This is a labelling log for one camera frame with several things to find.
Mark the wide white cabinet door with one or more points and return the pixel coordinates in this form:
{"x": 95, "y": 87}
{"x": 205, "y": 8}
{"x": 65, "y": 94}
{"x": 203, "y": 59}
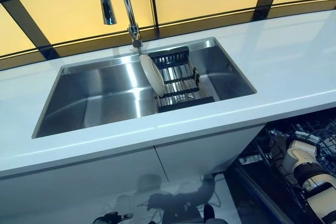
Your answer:
{"x": 65, "y": 190}

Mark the stainless steel sink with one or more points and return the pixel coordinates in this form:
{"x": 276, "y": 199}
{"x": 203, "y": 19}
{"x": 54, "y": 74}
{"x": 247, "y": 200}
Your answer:
{"x": 105, "y": 90}

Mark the chrome kitchen faucet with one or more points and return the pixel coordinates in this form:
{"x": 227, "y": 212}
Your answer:
{"x": 106, "y": 6}

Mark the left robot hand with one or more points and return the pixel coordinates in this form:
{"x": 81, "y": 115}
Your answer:
{"x": 113, "y": 218}

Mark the narrow white cabinet door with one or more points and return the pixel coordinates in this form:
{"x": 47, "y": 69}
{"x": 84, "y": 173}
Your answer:
{"x": 204, "y": 150}

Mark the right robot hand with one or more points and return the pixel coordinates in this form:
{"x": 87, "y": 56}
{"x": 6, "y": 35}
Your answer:
{"x": 277, "y": 151}

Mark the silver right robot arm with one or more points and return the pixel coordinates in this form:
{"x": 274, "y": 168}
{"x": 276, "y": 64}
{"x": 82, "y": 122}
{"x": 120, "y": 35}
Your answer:
{"x": 304, "y": 155}

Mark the dark right robot foot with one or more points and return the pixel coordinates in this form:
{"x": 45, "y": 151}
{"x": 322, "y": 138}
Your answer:
{"x": 209, "y": 211}

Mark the beige round plate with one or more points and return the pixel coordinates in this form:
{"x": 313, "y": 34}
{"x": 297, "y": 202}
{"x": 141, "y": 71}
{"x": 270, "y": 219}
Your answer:
{"x": 152, "y": 77}

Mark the black sink dish rack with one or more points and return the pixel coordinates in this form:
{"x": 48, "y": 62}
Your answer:
{"x": 170, "y": 56}

